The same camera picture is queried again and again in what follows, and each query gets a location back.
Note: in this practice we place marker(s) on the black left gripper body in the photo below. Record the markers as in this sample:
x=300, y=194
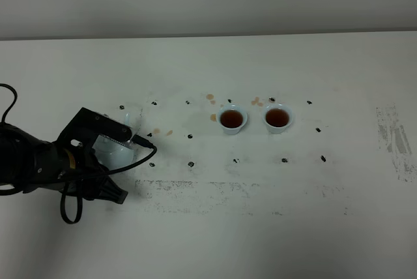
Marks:
x=83, y=165

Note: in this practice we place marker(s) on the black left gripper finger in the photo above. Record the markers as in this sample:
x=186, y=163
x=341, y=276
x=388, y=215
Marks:
x=104, y=188

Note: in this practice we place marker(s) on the light blue porcelain teapot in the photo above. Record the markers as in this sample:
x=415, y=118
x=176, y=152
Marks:
x=111, y=154

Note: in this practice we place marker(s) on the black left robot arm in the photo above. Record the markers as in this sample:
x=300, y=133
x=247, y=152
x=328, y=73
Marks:
x=28, y=163

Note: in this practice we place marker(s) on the left light blue teacup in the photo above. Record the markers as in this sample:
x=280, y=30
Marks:
x=232, y=118

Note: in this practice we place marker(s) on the light blue teacup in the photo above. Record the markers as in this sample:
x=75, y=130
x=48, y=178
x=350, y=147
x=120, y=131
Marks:
x=277, y=118
x=232, y=118

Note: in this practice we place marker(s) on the right light blue teacup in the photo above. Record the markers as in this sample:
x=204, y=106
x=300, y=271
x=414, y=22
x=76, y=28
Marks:
x=277, y=118

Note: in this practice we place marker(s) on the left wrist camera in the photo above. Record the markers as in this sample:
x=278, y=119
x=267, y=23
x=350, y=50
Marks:
x=87, y=125

